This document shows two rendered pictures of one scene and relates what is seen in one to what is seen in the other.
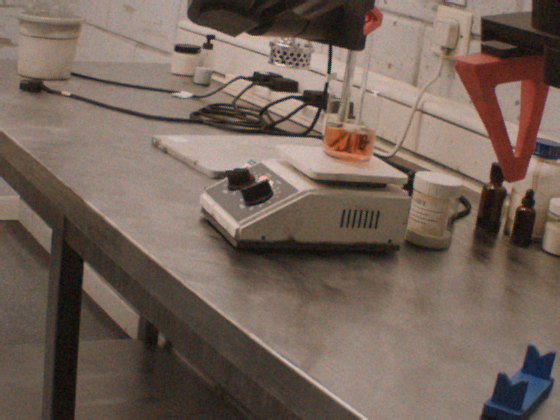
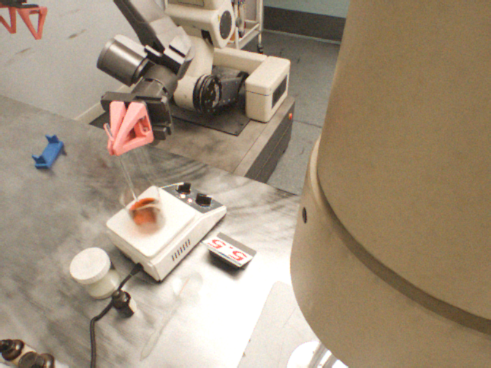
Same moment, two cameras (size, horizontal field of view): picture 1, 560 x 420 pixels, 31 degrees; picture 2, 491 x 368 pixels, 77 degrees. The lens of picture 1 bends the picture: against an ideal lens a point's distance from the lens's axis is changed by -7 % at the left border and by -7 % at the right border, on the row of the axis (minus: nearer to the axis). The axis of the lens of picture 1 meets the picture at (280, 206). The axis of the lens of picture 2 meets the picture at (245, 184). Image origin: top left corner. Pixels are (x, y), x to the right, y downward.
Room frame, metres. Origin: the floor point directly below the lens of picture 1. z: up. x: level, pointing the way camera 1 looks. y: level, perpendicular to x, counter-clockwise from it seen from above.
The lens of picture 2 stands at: (1.55, -0.08, 1.29)
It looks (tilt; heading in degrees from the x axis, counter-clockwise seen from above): 47 degrees down; 150
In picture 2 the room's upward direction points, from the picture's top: 1 degrees counter-clockwise
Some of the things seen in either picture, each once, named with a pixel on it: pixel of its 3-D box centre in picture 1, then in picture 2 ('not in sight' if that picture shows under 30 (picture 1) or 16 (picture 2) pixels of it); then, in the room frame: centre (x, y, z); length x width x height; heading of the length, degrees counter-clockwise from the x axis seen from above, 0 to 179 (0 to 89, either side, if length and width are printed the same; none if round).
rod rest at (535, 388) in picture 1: (523, 381); (47, 150); (0.76, -0.22, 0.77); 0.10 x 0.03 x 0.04; 151
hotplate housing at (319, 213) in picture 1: (313, 200); (166, 223); (1.16, -0.03, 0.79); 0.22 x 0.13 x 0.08; 114
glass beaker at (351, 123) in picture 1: (353, 126); (144, 210); (1.18, -0.07, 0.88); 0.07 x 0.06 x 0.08; 130
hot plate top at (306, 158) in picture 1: (340, 164); (152, 218); (1.17, -0.06, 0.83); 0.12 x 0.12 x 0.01; 24
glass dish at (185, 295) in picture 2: not in sight; (188, 286); (1.28, -0.05, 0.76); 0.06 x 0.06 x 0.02
